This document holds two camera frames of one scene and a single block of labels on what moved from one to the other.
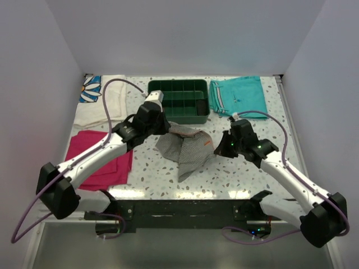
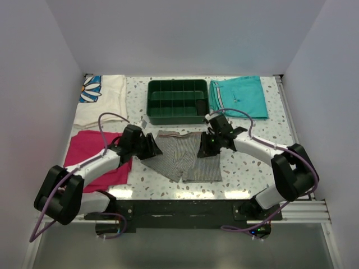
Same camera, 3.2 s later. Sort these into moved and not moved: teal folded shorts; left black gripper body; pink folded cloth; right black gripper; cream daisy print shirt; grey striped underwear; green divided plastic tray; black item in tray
Moved: right black gripper; left black gripper body; grey striped underwear
Not moved: teal folded shorts; black item in tray; cream daisy print shirt; green divided plastic tray; pink folded cloth
